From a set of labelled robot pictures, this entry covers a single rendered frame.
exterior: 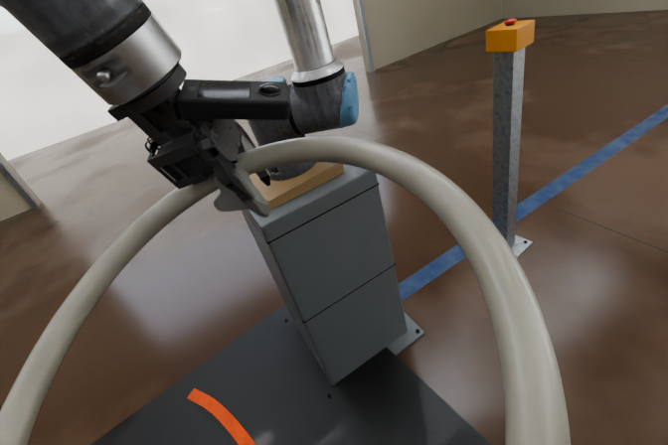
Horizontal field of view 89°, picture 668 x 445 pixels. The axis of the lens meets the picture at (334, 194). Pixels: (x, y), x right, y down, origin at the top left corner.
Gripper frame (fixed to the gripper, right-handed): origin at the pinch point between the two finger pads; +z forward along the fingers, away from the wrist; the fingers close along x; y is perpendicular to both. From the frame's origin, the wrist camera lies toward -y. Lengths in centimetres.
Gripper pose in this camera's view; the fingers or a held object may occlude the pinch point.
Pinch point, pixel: (267, 192)
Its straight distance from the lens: 49.2
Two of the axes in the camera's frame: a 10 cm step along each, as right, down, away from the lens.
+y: -9.2, 3.2, 2.3
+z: 3.8, 6.0, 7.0
